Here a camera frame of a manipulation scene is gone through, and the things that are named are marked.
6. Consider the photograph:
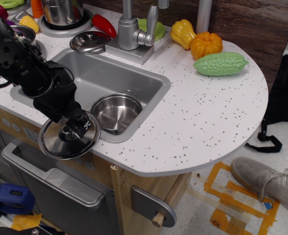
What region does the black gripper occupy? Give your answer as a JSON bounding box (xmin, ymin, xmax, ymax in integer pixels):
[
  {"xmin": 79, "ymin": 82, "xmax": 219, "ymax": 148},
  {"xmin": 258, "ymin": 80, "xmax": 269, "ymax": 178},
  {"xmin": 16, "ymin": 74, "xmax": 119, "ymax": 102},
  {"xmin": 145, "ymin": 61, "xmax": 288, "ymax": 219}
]
[{"xmin": 21, "ymin": 60, "xmax": 91, "ymax": 138}]

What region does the steel pot lid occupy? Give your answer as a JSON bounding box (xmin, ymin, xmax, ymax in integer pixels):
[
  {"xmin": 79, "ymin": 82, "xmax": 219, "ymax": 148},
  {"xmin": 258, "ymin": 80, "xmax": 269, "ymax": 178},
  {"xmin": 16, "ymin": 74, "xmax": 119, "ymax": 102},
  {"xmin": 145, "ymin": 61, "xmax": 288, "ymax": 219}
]
[{"xmin": 38, "ymin": 112, "xmax": 101, "ymax": 160}]

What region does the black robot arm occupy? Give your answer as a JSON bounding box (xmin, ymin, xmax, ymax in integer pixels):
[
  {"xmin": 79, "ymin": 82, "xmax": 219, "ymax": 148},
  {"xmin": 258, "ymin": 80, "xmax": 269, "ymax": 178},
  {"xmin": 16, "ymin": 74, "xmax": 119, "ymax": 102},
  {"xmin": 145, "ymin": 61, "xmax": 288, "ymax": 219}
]
[{"xmin": 0, "ymin": 17, "xmax": 91, "ymax": 138}]

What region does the small steel pot in sink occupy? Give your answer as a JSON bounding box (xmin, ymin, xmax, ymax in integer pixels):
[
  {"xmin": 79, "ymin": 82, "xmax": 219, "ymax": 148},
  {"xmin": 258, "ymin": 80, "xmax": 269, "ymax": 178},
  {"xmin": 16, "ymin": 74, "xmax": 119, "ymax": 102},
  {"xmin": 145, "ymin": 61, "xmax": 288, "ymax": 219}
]
[{"xmin": 90, "ymin": 90, "xmax": 143, "ymax": 135}]

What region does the steel pot with onion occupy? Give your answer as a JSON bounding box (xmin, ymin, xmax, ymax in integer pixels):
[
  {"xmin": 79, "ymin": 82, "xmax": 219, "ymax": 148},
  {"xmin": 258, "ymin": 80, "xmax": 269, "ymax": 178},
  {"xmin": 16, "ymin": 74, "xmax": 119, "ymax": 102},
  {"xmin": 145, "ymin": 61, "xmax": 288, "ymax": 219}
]
[{"xmin": 11, "ymin": 25, "xmax": 36, "ymax": 46}]

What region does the tall steel pot on burner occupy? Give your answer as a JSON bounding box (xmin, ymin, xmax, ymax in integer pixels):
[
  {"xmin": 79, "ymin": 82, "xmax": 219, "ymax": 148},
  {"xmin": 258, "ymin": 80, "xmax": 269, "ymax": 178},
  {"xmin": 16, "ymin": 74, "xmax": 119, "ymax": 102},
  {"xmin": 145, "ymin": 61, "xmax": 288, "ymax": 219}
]
[{"xmin": 42, "ymin": 0, "xmax": 84, "ymax": 26}]

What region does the grey toy sink basin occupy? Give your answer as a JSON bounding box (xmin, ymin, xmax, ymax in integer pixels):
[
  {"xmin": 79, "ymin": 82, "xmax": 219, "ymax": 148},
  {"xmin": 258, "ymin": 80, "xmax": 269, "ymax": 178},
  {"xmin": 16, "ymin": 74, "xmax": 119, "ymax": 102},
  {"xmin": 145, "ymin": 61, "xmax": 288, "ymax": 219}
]
[{"xmin": 10, "ymin": 47, "xmax": 172, "ymax": 144}]

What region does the grey toy oven door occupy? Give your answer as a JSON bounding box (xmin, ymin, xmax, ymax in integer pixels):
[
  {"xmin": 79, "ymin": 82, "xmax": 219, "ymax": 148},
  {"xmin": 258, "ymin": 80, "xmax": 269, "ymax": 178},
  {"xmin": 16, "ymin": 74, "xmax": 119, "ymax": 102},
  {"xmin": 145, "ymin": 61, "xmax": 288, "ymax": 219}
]
[{"xmin": 2, "ymin": 143, "xmax": 120, "ymax": 235}]

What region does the blue plastic clamp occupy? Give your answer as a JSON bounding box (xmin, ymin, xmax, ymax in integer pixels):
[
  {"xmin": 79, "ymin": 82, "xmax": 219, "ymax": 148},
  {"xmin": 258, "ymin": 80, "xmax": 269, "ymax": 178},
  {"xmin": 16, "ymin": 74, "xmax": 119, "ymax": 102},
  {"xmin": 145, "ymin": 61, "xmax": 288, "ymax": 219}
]
[{"xmin": 0, "ymin": 183, "xmax": 36, "ymax": 214}]

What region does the silver toy faucet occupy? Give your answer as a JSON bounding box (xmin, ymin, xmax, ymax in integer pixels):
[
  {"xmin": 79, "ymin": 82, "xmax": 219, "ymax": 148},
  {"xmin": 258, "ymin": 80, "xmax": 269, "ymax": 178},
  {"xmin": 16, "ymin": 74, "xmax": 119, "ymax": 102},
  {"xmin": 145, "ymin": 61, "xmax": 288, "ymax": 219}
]
[{"xmin": 105, "ymin": 0, "xmax": 169, "ymax": 65}]

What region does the grey towel peg plate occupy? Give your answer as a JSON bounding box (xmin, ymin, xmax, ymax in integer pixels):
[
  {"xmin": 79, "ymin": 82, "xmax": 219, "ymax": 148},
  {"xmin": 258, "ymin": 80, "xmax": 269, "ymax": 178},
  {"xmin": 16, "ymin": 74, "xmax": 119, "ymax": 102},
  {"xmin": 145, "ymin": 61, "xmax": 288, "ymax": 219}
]
[{"xmin": 131, "ymin": 186, "xmax": 177, "ymax": 228}]

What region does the grey toy stove burner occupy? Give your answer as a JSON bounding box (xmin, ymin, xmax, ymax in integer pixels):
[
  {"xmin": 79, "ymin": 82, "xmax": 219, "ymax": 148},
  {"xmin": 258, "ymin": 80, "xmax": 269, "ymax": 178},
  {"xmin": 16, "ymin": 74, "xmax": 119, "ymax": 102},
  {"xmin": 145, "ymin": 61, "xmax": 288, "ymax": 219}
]
[{"xmin": 37, "ymin": 9, "xmax": 93, "ymax": 38}]

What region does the red toy chili pepper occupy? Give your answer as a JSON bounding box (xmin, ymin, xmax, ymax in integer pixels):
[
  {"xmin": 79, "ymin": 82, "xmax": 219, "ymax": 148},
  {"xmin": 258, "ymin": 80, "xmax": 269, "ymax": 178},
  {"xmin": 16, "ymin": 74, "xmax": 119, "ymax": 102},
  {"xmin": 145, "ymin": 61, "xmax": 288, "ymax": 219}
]
[{"xmin": 91, "ymin": 14, "xmax": 117, "ymax": 38}]

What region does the yellow toy corn cob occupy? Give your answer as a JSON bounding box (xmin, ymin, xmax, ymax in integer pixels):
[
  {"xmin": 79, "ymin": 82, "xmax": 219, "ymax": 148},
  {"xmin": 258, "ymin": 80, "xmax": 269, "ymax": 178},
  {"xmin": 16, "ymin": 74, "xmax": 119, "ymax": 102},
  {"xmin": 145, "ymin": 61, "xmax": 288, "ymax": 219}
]
[{"xmin": 19, "ymin": 15, "xmax": 40, "ymax": 33}]

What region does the orange toy carrot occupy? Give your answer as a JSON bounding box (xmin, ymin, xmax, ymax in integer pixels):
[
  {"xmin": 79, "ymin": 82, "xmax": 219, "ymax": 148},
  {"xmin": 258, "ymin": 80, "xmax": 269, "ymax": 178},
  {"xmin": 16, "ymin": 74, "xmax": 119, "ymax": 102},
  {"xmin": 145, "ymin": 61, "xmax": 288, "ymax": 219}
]
[{"xmin": 31, "ymin": 0, "xmax": 44, "ymax": 19}]

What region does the green toy plate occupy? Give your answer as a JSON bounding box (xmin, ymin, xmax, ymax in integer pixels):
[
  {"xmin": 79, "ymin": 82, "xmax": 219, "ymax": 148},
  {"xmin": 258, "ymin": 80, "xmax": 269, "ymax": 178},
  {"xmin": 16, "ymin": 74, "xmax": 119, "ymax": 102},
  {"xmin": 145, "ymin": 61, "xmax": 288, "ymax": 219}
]
[{"xmin": 137, "ymin": 19, "xmax": 166, "ymax": 41}]

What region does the dark red toy vegetable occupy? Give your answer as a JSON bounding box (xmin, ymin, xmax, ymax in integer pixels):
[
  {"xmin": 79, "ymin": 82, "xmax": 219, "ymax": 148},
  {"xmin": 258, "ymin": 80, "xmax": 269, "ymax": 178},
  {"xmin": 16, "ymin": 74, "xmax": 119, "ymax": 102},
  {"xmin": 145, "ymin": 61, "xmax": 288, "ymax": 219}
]
[{"xmin": 0, "ymin": 5, "xmax": 9, "ymax": 20}]

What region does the yellow toy bell pepper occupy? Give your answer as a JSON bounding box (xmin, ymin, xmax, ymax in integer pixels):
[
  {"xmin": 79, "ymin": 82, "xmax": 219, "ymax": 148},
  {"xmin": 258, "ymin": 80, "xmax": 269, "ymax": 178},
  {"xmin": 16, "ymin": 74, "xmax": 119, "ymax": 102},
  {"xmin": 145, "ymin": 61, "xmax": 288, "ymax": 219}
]
[{"xmin": 170, "ymin": 19, "xmax": 196, "ymax": 50}]

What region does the green toy vegetable top left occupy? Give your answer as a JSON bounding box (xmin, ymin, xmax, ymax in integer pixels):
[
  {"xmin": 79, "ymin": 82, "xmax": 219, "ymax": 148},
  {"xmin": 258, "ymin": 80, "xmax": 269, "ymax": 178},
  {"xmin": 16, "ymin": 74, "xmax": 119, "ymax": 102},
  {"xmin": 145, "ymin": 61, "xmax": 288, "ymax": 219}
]
[{"xmin": 0, "ymin": 0, "xmax": 25, "ymax": 9}]

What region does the orange toy pumpkin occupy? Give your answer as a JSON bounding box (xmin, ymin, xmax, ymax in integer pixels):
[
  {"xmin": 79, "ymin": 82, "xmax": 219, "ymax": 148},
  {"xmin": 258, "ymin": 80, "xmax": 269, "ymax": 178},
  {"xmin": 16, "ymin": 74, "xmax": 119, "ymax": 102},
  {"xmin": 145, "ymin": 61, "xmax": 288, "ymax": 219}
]
[{"xmin": 190, "ymin": 32, "xmax": 223, "ymax": 60}]

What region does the green toy bitter gourd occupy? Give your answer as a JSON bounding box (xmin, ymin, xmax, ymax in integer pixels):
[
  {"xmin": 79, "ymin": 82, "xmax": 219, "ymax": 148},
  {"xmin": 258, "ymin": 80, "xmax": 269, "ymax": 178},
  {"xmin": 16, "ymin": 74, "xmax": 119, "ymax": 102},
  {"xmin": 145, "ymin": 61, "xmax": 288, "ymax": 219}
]
[{"xmin": 193, "ymin": 52, "xmax": 249, "ymax": 76}]

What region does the silver vertical pole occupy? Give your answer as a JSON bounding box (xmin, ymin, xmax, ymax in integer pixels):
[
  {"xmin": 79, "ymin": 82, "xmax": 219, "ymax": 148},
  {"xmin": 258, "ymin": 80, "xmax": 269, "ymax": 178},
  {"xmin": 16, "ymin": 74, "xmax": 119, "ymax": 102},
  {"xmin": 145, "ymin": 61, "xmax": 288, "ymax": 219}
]
[{"xmin": 196, "ymin": 0, "xmax": 212, "ymax": 34}]

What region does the black backpack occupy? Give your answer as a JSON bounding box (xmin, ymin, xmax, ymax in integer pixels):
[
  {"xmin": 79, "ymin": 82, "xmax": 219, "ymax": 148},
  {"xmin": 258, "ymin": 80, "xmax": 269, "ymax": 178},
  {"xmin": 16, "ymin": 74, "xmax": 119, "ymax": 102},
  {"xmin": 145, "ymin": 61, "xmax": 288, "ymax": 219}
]
[{"xmin": 246, "ymin": 54, "xmax": 288, "ymax": 153}]

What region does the grey suede shoe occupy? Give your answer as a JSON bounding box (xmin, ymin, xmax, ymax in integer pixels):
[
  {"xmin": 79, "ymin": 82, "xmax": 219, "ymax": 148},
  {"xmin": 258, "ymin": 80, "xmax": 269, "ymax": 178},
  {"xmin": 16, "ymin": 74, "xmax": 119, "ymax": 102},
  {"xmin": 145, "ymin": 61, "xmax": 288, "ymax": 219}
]
[{"xmin": 231, "ymin": 157, "xmax": 288, "ymax": 209}]

